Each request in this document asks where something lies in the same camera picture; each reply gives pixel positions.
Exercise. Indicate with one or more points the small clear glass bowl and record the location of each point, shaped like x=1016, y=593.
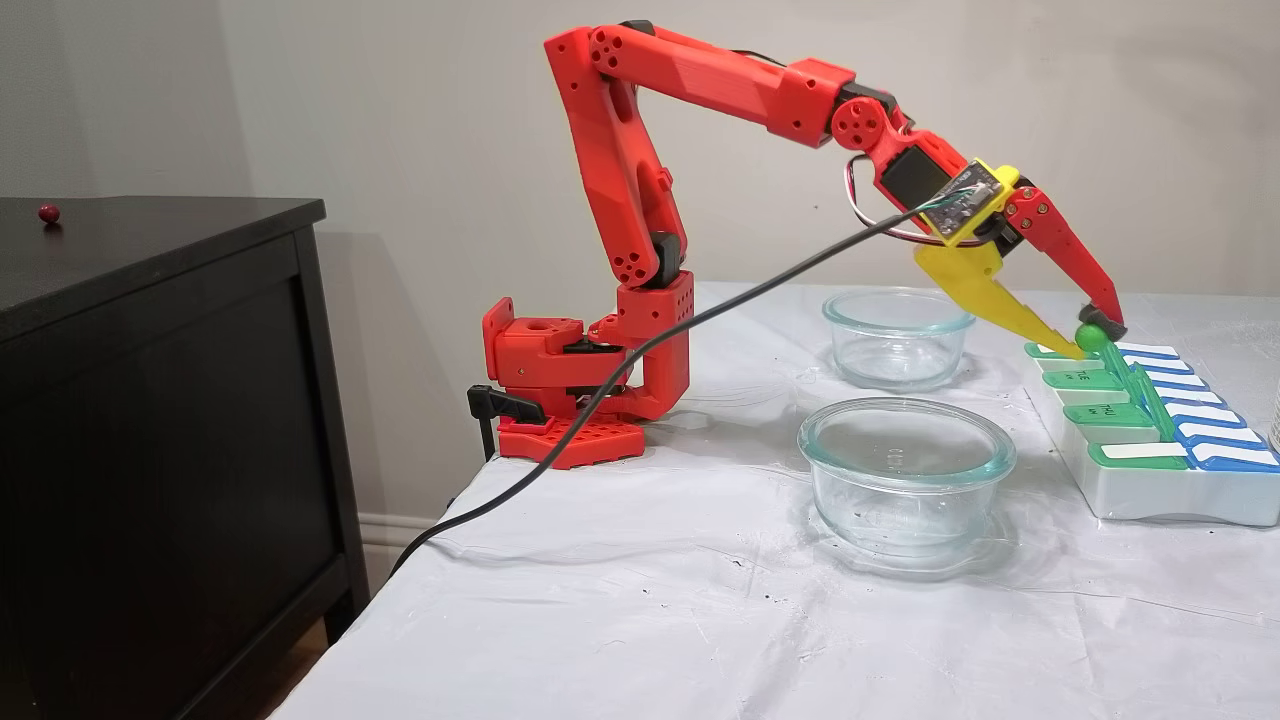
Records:
x=900, y=310

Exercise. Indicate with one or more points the black wooden cabinet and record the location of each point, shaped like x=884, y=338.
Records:
x=150, y=450

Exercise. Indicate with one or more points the white baseboard trim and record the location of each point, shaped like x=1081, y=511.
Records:
x=385, y=528

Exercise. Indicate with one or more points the camera board on yellow mount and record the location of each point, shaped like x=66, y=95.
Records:
x=965, y=200

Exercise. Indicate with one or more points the black table clamp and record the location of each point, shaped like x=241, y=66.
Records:
x=500, y=403

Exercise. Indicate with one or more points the green candy ball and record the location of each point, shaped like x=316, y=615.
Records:
x=1090, y=336

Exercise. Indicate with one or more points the large clear glass bowl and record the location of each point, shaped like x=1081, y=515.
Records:
x=850, y=500

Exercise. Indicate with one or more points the white plastic table cover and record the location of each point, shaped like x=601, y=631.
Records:
x=650, y=620

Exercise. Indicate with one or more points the weekly pill organizer box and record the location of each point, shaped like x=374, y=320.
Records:
x=1150, y=490

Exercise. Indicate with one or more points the red candy ball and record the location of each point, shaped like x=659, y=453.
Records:
x=49, y=213

